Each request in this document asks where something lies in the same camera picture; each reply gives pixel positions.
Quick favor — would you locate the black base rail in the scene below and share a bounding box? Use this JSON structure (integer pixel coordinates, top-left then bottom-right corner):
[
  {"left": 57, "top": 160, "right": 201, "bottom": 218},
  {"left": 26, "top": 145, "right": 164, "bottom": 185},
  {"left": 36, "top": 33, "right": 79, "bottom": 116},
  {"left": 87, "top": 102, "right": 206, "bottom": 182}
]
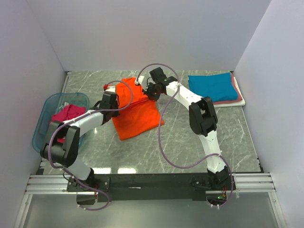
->
[{"left": 66, "top": 172, "right": 237, "bottom": 203}]

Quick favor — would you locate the aluminium frame rail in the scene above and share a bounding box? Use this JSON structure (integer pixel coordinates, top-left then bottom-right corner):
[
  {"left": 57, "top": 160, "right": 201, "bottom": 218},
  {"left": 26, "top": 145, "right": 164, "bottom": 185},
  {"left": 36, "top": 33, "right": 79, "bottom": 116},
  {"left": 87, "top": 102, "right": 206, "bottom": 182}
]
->
[{"left": 25, "top": 173, "right": 276, "bottom": 195}]

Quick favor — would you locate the magenta crumpled t shirt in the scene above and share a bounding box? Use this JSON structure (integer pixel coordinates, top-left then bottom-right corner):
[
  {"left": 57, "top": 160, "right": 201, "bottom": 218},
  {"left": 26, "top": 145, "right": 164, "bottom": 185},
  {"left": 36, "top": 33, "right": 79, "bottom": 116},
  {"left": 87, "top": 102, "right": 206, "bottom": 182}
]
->
[{"left": 51, "top": 104, "right": 86, "bottom": 144}]

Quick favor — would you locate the orange t shirt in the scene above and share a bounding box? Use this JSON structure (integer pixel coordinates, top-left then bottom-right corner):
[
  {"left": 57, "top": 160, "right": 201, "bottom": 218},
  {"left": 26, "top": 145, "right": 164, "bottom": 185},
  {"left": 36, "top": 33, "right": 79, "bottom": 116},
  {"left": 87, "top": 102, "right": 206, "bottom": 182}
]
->
[{"left": 112, "top": 77, "right": 161, "bottom": 141}]

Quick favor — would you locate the white folded t shirt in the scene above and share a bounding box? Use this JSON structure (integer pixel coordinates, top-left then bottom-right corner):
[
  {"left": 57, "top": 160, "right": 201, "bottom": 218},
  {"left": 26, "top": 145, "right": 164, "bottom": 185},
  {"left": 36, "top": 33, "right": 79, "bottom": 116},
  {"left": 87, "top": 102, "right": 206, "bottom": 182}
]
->
[{"left": 213, "top": 77, "right": 246, "bottom": 108}]

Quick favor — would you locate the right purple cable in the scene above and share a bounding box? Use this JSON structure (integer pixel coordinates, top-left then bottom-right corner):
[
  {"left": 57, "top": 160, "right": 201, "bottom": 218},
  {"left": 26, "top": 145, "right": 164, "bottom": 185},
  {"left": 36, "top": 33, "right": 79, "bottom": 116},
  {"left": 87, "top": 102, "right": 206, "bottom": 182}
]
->
[{"left": 137, "top": 63, "right": 235, "bottom": 209}]

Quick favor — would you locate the pink folded t shirt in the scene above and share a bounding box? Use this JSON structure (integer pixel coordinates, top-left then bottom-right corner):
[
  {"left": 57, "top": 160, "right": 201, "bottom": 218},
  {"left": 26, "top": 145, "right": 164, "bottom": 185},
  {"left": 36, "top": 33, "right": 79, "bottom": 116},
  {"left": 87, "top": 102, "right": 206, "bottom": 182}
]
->
[{"left": 212, "top": 72, "right": 243, "bottom": 105}]

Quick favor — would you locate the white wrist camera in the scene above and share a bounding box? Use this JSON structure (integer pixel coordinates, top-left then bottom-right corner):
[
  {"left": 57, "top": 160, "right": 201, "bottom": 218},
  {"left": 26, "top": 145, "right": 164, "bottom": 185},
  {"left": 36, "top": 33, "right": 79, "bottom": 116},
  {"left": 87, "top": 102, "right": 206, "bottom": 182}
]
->
[
  {"left": 135, "top": 76, "right": 146, "bottom": 87},
  {"left": 104, "top": 84, "right": 116, "bottom": 93}
]

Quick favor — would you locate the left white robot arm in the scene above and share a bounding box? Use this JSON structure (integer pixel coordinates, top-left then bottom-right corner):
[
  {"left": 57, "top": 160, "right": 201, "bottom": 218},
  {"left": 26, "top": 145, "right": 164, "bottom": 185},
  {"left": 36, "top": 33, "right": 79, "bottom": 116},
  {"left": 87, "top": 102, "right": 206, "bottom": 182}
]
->
[{"left": 40, "top": 91, "right": 119, "bottom": 191}]

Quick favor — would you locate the teal plastic bin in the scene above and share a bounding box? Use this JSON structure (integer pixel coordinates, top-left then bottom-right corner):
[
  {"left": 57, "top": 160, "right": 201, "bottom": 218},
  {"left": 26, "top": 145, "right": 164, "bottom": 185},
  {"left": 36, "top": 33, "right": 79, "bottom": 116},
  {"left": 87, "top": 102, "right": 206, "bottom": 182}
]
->
[{"left": 32, "top": 93, "right": 89, "bottom": 152}]

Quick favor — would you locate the blue folded t shirt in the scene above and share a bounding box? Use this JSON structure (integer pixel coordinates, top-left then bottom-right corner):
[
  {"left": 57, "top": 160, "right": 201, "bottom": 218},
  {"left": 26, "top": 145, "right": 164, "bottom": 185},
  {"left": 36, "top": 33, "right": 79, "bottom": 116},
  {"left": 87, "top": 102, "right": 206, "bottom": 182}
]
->
[{"left": 187, "top": 72, "right": 239, "bottom": 103}]

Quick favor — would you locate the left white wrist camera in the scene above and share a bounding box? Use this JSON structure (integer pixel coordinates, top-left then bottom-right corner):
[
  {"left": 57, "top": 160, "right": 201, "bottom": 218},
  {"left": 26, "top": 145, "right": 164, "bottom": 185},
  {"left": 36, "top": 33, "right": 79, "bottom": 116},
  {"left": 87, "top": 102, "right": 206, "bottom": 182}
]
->
[{"left": 104, "top": 84, "right": 116, "bottom": 93}]

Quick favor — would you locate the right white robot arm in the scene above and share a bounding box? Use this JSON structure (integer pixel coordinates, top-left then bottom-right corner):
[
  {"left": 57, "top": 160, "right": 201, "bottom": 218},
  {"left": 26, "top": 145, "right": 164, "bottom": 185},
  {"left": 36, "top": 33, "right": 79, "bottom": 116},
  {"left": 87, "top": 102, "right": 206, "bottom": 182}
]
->
[{"left": 135, "top": 67, "right": 233, "bottom": 190}]

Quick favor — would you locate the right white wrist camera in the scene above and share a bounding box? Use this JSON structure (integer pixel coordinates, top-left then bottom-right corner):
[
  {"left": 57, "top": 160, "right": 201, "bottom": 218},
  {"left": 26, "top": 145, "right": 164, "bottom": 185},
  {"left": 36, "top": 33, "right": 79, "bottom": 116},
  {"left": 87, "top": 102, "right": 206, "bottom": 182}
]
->
[{"left": 135, "top": 76, "right": 146, "bottom": 87}]

